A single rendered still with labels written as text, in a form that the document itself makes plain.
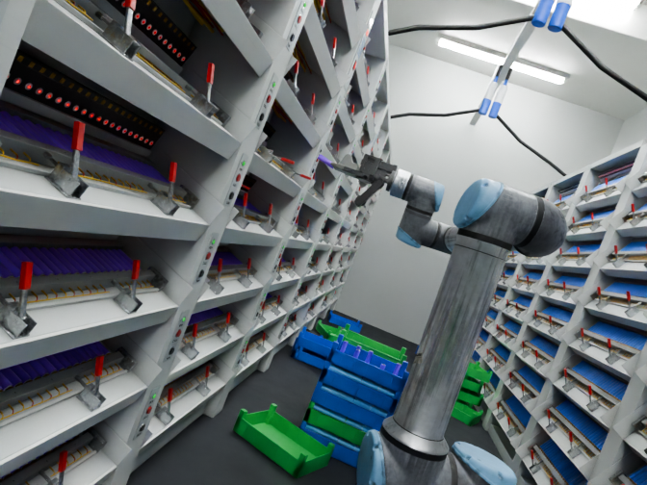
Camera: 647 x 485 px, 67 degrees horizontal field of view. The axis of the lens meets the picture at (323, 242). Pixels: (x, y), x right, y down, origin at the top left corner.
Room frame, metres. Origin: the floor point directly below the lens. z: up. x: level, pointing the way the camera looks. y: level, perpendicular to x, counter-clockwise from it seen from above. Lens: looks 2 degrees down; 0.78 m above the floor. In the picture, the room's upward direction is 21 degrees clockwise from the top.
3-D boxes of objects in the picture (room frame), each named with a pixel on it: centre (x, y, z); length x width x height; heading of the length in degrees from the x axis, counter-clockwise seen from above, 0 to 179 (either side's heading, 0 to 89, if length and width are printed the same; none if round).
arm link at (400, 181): (1.61, -0.16, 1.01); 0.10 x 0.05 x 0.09; 172
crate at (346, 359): (1.91, -0.33, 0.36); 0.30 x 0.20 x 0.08; 81
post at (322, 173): (2.50, 0.13, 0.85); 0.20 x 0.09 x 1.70; 82
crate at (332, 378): (1.91, -0.33, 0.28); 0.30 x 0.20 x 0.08; 81
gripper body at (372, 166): (1.63, -0.08, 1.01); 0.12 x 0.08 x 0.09; 82
